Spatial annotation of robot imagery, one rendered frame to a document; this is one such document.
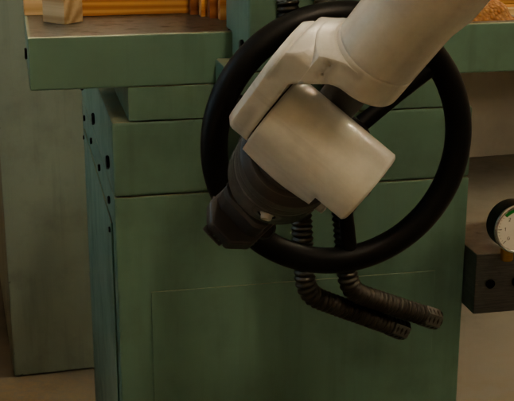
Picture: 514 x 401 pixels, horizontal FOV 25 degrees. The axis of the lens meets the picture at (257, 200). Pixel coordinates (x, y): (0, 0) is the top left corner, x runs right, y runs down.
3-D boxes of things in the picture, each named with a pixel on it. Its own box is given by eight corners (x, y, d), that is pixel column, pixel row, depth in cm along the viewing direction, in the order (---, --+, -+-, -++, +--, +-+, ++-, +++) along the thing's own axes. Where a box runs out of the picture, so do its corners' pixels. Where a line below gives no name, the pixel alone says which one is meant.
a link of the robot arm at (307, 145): (312, 250, 96) (346, 221, 85) (212, 167, 96) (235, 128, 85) (391, 152, 99) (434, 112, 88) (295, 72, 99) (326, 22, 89)
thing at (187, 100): (128, 122, 133) (127, 87, 131) (111, 86, 152) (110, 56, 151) (458, 106, 140) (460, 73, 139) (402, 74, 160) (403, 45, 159)
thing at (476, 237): (473, 315, 145) (477, 255, 143) (439, 281, 156) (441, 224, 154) (536, 309, 147) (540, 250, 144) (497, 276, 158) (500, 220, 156)
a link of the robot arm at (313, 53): (302, 209, 89) (398, 99, 80) (213, 134, 89) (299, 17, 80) (334, 168, 94) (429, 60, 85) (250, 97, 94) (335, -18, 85)
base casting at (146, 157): (110, 198, 135) (107, 122, 132) (79, 97, 189) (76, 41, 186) (473, 176, 144) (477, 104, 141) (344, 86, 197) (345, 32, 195)
